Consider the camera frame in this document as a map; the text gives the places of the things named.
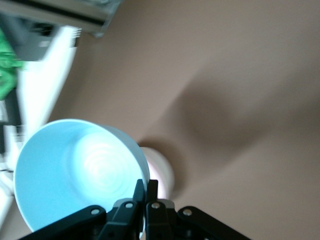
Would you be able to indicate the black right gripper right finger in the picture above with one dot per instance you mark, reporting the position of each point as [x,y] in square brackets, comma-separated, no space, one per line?
[160,220]

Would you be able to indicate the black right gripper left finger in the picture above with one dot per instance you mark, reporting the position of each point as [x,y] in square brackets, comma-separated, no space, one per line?
[125,220]

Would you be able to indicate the blue bowl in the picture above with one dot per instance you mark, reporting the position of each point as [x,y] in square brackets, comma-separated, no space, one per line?
[62,175]

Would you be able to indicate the white bowl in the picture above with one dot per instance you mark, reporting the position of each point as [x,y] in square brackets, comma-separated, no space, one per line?
[168,172]

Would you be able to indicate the brown table cover sheet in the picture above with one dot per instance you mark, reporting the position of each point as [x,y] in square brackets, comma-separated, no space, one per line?
[225,50]

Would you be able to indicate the dark grey box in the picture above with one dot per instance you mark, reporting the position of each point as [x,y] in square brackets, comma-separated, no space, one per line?
[32,45]

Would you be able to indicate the aluminium profile post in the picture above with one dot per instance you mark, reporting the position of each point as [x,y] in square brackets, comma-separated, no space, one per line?
[107,22]

